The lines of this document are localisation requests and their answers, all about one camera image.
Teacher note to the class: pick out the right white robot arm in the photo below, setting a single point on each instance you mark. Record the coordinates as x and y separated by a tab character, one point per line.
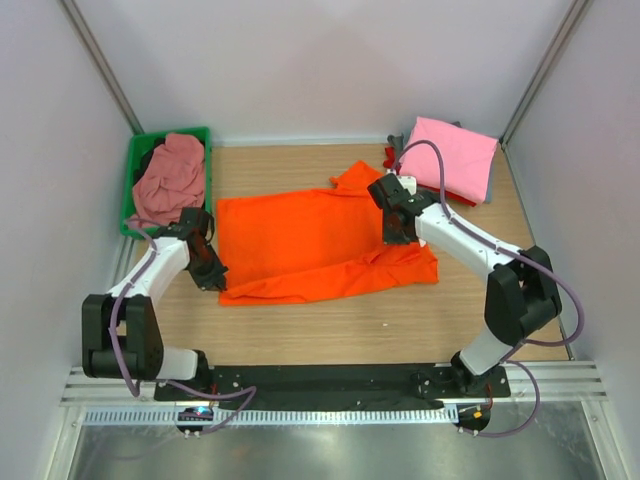
521	296

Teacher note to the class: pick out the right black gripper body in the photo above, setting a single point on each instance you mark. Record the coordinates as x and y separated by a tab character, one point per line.
391	236

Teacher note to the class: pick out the crumpled dusty pink shirt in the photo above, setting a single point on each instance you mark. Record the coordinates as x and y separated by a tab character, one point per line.
171	177

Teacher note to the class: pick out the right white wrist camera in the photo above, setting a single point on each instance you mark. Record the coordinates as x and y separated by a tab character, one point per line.
408	182

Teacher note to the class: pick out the green plastic bin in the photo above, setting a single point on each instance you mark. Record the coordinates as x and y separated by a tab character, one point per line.
138	146

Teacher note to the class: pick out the orange t shirt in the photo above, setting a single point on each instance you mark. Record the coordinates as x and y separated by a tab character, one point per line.
314	245

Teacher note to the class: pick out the white slotted cable duct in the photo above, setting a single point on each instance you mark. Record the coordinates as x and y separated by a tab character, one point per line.
184	416

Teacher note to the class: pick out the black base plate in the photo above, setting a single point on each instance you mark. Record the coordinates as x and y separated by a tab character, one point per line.
345	387

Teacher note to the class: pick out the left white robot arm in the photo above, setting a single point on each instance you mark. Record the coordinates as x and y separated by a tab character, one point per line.
121	338

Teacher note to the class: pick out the folded pink t shirt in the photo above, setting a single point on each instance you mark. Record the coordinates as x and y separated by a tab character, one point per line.
450	160

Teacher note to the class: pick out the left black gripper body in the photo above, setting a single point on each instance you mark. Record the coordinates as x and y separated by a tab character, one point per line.
206	260

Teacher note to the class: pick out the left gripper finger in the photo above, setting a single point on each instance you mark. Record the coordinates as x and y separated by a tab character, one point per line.
218	279
202	278

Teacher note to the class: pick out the aluminium frame rail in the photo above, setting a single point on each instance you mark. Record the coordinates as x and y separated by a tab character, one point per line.
557	381

